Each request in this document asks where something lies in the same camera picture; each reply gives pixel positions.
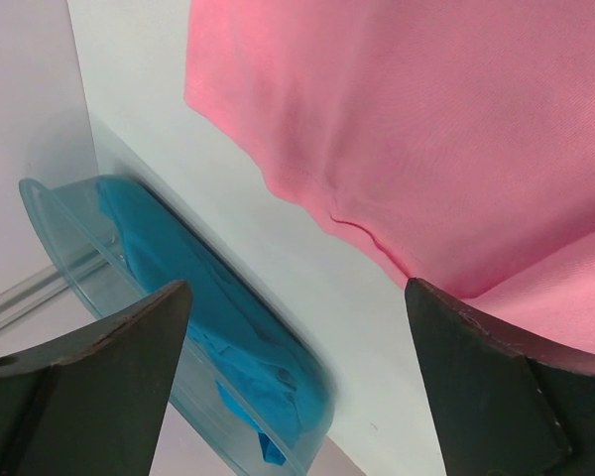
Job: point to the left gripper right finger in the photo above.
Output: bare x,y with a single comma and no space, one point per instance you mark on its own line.
504,401

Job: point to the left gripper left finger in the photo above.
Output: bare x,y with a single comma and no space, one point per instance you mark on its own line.
93,401

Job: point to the pink t shirt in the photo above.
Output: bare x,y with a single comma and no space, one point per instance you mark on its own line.
452,141

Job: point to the translucent blue plastic bin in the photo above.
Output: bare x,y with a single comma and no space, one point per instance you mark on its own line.
84,245

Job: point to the crumpled blue t shirt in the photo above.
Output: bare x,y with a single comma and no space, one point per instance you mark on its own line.
269,372

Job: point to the left aluminium corner post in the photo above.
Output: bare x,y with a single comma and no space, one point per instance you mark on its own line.
28,295

